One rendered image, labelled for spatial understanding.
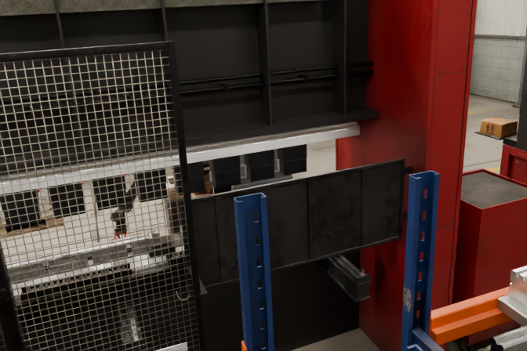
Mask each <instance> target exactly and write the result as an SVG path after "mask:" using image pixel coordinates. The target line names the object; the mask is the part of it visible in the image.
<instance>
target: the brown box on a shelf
mask: <svg viewBox="0 0 527 351"><path fill-rule="evenodd" d="M517 127H518V122H517V121H512V120H508V119H504V118H487V119H485V120H482V123H481V127H480V131H478V132H474V133H477V134H479V135H483V136H487V137H490V138H493V139H498V140H502V139H503V138H504V137H508V136H517V135H518V132H517Z"/></svg>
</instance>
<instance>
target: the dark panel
mask: <svg viewBox="0 0 527 351"><path fill-rule="evenodd" d="M404 181H405V158H399V159H394V160H390V161H382V162H378V163H374V164H370V165H362V166H358V167H353V168H346V169H341V170H337V171H333V172H326V173H321V174H317V175H309V176H305V177H300V178H296V179H289V180H285V181H280V182H276V183H268V184H264V185H259V186H252V187H248V188H244V189H239V190H232V191H228V192H223V193H219V194H211V195H207V196H203V197H195V198H191V204H192V212H193V220H194V235H195V243H196V251H197V258H198V273H199V277H200V279H201V281H202V283H203V285H204V287H205V289H206V290H208V289H210V288H216V287H219V286H222V285H225V284H231V283H234V282H237V281H240V280H239V270H238V249H237V238H236V227H235V217H234V198H235V197H240V196H245V195H250V194H258V193H263V194H264V195H265V196H266V197H267V218H268V234H269V249H270V265H271V273H273V272H276V271H279V270H284V269H288V268H291V267H294V266H299V265H303V264H306V263H309V262H314V261H318V260H321V259H326V258H329V257H333V256H336V255H341V254H344V253H348V252H351V251H356V250H359V249H363V248H367V247H371V246H374V245H378V244H382V243H386V242H389V241H394V240H397V239H401V238H402V216H403V199H404ZM180 212H184V213H180V218H181V225H185V224H186V219H184V218H185V211H184V206H183V207H180ZM186 230H187V225H185V226H182V231H186ZM182 233H183V237H186V238H183V240H184V250H186V249H189V247H188V244H186V243H188V239H187V231H186V232H182ZM184 254H185V255H188V256H185V261H186V268H187V266H190V265H191V262H188V261H190V256H189V250H186V251H184Z"/></svg>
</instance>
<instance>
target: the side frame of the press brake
mask: <svg viewBox="0 0 527 351"><path fill-rule="evenodd" d="M477 1H478V0H368V19H367V61H373V65H368V66H366V70H373V71H374V72H373V74H367V75H366V107H368V108H370V109H374V110H378V111H379V117H378V118H373V119H367V120H362V121H360V135H358V136H349V137H344V138H339V139H336V171H337V170H341V169H346V168H353V167H358V166H362V165H370V164H374V163H378V162H382V161H390V160H394V159H399V158H405V167H409V166H412V167H413V170H412V173H411V174H416V173H420V172H427V171H434V172H437V173H439V174H440V182H439V193H438V215H437V227H436V238H435V250H434V272H433V284H432V296H431V311H432V310H435V309H439V308H442V307H445V306H449V305H452V290H453V281H454V271H455V261H456V243H457V234H458V225H459V215H460V197H461V187H462V178H463V160H464V151H465V141H466V131H467V113H468V104H469V95H470V85H471V67H472V57H473V48H474V29H475V21H476V11H477ZM411 174H407V175H405V181H404V199H403V213H404V212H407V211H408V195H409V175H411ZM406 228H407V219H404V220H402V238H401V239H397V240H394V241H389V242H386V243H382V244H378V245H374V246H371V247H367V248H363V249H360V268H362V269H363V270H364V272H365V274H369V273H370V274H371V283H369V296H370V299H366V300H364V301H361V302H359V328H360V329H361V330H362V331H363V332H364V333H365V334H366V335H367V336H368V337H369V339H370V340H371V341H372V342H373V343H374V344H375V345H376V346H377V347H378V348H379V349H380V351H401V342H402V310H403V294H404V277H405V245H406Z"/></svg>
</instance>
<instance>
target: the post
mask: <svg viewBox="0 0 527 351"><path fill-rule="evenodd" d="M3 255H4V251H3V249H2V250H0V324H1V327H2V333H3V336H4V339H5V344H6V348H7V351H27V347H25V346H26V342H25V341H24V340H25V339H24V336H23V335H22V334H23V329H20V328H22V326H21V323H18V322H20V317H17V316H18V315H19V313H18V310H17V306H16V303H14V302H16V300H15V297H12V296H14V294H13V290H12V289H13V288H12V284H9V283H11V280H10V277H8V276H9V271H8V270H7V269H8V268H7V265H6V263H4V262H6V261H5V256H3ZM10 290H12V291H10ZM13 303H14V304H13ZM15 309H16V310H15ZM23 341H24V342H23ZM24 347H25V348H24Z"/></svg>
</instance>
